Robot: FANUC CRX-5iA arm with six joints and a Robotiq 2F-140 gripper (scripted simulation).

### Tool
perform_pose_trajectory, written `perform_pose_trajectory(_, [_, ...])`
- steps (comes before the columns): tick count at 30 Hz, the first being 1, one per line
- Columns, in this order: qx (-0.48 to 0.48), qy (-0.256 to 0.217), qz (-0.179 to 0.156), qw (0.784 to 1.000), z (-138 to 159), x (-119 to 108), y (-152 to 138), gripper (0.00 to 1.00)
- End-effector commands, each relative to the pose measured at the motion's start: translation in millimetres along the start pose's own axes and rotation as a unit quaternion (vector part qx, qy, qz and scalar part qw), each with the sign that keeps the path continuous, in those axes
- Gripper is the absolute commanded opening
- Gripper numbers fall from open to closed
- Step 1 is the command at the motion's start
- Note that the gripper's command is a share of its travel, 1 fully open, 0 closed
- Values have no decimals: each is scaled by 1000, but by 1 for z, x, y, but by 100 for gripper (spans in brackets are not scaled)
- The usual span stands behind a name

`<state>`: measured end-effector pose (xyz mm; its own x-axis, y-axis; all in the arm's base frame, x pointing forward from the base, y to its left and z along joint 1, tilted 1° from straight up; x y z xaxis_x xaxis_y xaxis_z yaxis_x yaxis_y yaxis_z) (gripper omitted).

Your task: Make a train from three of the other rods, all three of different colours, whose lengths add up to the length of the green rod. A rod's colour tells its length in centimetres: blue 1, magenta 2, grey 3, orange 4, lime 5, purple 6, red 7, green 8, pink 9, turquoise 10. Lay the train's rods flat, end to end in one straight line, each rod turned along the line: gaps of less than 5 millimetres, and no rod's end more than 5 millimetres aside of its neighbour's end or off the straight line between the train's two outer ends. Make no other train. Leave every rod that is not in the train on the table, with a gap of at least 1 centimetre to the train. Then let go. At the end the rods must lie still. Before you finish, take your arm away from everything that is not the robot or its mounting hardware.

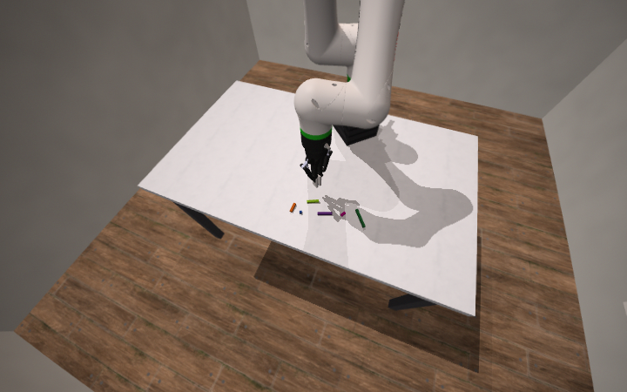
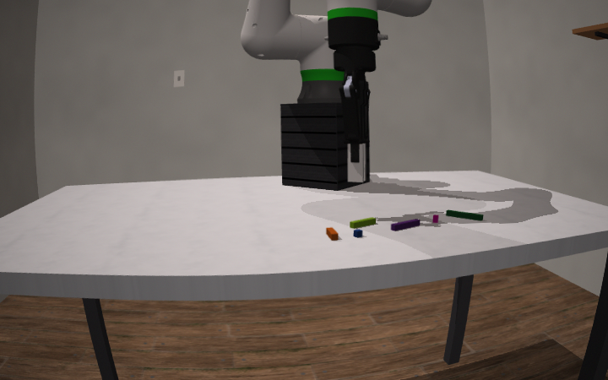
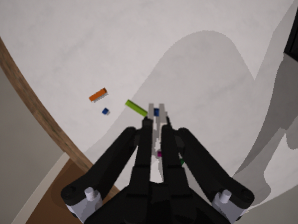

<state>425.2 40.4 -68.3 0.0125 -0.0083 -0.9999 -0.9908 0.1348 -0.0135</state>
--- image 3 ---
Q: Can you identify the orange rod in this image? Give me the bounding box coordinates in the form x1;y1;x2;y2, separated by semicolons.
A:
89;88;107;102

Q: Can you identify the lime green rod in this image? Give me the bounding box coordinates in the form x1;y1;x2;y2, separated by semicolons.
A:
125;99;147;117

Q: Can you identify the small blue block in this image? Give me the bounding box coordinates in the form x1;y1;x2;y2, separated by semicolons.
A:
154;108;159;116
102;107;109;115

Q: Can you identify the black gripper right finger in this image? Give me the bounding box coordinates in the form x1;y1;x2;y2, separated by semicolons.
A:
158;103;255;224

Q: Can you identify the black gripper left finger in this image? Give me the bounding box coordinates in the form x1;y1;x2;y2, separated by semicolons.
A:
61;103;154;224

